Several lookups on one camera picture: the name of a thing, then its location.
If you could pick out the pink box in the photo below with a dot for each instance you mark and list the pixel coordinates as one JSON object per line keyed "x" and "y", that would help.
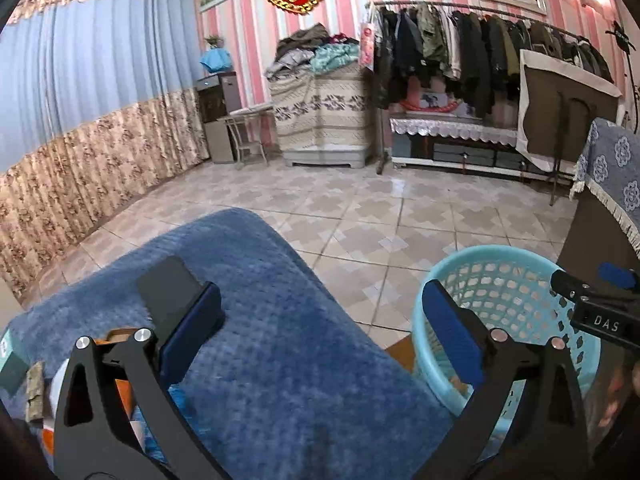
{"x": 427, "y": 95}

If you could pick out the blue plastic bag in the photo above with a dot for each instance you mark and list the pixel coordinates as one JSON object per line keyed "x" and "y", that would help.
{"x": 216, "y": 61}

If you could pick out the grey folding table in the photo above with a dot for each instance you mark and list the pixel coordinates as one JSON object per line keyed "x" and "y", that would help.
{"x": 250, "y": 110}

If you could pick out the teal plastic mesh basket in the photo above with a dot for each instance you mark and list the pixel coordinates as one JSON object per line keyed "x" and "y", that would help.
{"x": 505, "y": 280}

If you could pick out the blue floral fringed cloth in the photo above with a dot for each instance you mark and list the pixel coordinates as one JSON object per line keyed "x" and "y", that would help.
{"x": 617, "y": 170}

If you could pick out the dark brown cabinet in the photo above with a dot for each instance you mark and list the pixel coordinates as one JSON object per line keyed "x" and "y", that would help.
{"x": 590, "y": 230}

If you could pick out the blue and floral curtain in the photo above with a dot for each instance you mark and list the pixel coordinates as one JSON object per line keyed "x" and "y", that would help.
{"x": 100, "y": 110}

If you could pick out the teal patterned garment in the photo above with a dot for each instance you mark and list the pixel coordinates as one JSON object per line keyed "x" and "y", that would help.
{"x": 334, "y": 57}

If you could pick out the patterned cloth-covered cabinet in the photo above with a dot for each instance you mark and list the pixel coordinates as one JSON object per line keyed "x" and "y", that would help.
{"x": 320, "y": 110}

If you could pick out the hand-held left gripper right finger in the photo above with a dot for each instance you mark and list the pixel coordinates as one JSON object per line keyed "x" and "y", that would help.
{"x": 450, "y": 335}

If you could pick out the small potted plant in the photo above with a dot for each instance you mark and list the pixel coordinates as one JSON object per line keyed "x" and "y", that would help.
{"x": 213, "y": 41}

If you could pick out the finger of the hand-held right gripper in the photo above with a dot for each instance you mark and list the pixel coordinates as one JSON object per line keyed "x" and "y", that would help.
{"x": 570, "y": 287}
{"x": 616, "y": 276}

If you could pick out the metal clothes rack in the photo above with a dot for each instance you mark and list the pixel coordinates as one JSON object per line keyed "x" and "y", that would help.
{"x": 450, "y": 6}

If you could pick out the brown cloth-covered stand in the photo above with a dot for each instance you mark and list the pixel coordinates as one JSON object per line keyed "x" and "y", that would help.
{"x": 545, "y": 110}

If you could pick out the white lace cloth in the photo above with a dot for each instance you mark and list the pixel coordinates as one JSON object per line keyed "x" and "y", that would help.
{"x": 450, "y": 130}

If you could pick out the camouflage packet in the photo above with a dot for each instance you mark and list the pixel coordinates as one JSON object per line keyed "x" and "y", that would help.
{"x": 36, "y": 390}

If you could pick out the black phone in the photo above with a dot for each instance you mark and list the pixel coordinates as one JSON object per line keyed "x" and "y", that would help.
{"x": 167, "y": 280}

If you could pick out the teal cardboard box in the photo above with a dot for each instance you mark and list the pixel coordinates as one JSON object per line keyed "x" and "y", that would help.
{"x": 10, "y": 365}

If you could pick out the low white cabinet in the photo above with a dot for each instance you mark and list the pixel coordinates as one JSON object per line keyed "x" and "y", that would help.
{"x": 465, "y": 155}

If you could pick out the pink hanging packet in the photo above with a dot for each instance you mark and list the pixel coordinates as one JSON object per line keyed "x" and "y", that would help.
{"x": 366, "y": 45}

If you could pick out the row of hanging clothes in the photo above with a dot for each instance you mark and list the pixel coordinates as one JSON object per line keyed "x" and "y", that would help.
{"x": 475, "y": 50}

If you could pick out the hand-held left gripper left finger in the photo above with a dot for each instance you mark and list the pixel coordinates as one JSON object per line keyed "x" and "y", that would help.
{"x": 192, "y": 332}

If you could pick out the blue quilted blanket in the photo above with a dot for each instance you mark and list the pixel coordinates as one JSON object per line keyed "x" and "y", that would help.
{"x": 300, "y": 360}

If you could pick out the pile of dark clothes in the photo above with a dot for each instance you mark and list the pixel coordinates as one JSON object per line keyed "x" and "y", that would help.
{"x": 295, "y": 47}

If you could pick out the grey water dispenser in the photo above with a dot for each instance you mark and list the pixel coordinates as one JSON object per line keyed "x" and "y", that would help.
{"x": 220, "y": 110}

